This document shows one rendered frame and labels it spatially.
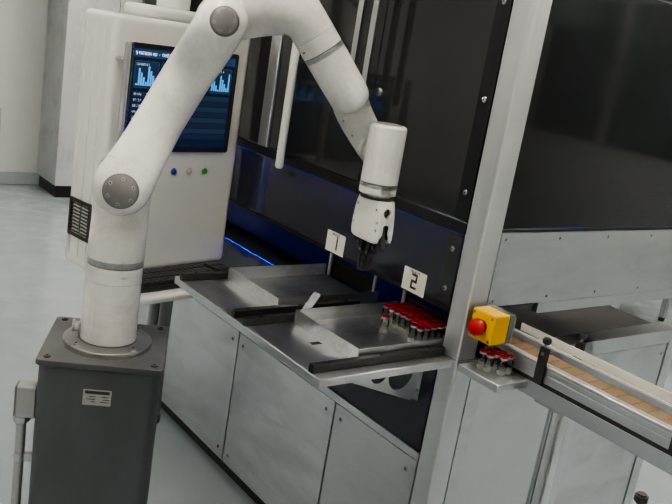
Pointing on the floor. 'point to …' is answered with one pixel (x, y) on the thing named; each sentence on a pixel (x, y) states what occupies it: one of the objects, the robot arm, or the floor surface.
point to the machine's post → (481, 241)
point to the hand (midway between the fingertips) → (365, 261)
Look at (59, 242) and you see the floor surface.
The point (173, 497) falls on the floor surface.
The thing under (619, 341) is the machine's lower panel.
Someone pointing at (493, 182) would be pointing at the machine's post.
